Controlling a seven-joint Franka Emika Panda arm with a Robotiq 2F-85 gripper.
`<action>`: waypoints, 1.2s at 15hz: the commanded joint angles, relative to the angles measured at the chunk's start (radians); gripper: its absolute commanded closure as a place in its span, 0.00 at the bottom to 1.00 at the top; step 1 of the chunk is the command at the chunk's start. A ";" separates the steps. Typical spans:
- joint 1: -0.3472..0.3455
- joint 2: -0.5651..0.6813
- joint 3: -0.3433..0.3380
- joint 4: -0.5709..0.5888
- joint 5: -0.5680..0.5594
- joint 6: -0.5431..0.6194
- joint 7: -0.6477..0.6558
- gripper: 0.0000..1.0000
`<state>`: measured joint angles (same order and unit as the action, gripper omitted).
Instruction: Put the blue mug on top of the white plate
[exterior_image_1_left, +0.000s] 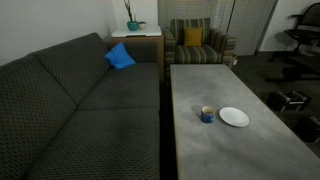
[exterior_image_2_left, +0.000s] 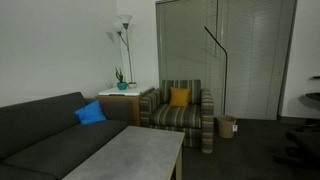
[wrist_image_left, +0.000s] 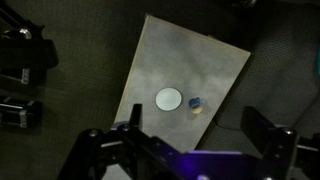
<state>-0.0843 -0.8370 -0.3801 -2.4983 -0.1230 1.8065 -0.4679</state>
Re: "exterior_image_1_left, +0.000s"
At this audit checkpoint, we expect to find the white round plate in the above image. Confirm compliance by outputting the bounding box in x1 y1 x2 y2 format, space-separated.
218 106 250 128

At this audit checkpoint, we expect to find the dark low chair base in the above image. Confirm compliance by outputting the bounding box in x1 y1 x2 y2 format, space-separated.
264 54 320 83

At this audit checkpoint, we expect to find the striped armchair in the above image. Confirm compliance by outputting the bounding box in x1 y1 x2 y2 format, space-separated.
162 17 238 73

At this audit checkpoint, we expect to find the black arc floor lamp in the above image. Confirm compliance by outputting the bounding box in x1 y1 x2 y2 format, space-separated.
227 0 236 33

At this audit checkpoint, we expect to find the blue throw pillow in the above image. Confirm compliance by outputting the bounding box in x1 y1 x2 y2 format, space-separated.
103 41 137 71

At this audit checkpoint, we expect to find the plant in teal pot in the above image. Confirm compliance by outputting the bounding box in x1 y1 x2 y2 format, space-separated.
123 0 140 32

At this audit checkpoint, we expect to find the black box with white stripes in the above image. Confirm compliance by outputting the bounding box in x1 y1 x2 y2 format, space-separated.
267 90 313 113

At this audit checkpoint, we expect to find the dark grey fabric sofa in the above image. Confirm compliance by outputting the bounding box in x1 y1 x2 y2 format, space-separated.
0 32 161 180

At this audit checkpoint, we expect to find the grey coffee table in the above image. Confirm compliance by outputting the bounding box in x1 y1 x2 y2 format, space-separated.
169 63 320 180

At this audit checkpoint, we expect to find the plain black box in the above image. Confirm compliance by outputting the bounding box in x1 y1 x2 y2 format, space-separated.
294 114 320 144

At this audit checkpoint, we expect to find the wooden side table white top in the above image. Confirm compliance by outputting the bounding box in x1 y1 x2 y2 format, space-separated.
104 25 165 82

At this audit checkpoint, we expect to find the black office chair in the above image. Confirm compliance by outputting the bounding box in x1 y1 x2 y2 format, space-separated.
271 2 320 62

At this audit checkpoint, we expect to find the blue ceramic mug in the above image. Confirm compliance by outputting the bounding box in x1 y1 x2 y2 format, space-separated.
200 105 217 124

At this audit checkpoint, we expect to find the yellow cushion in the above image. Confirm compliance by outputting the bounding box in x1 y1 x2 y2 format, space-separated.
183 27 204 48

